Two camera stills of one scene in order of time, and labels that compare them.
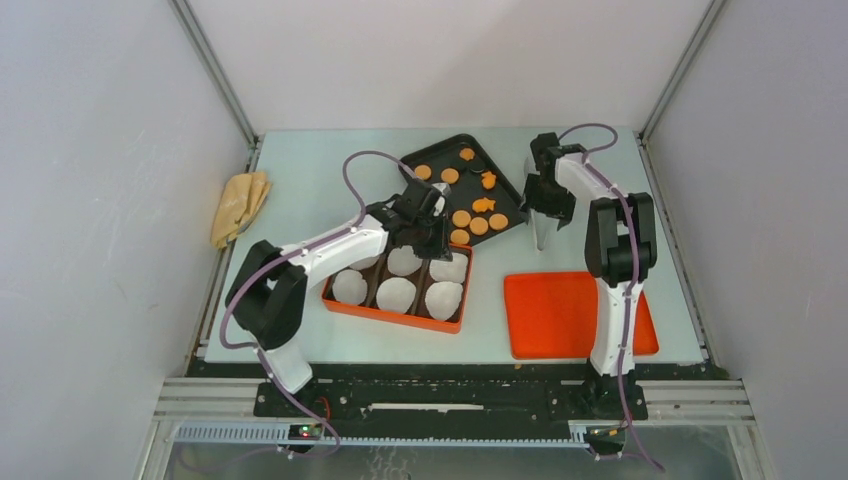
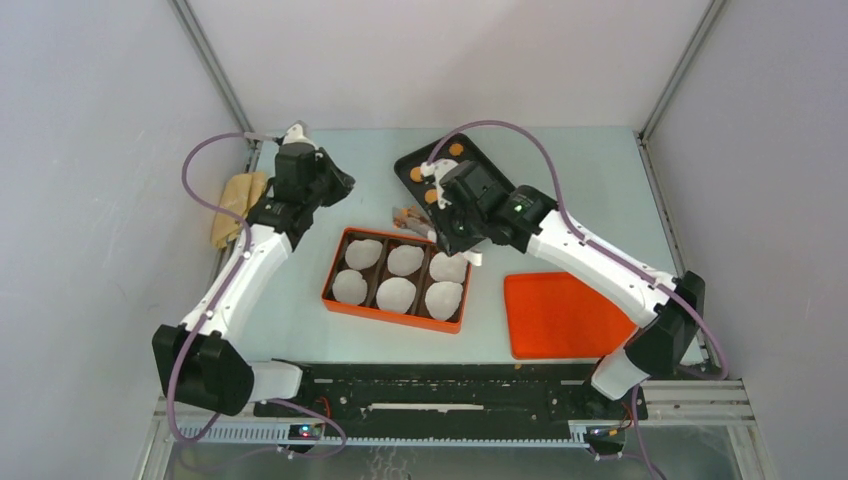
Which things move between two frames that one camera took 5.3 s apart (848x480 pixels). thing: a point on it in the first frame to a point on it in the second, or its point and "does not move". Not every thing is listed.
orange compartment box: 421,290 does not move
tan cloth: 243,194 does not move
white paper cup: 349,287 does not move
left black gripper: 440,249 to 343,183
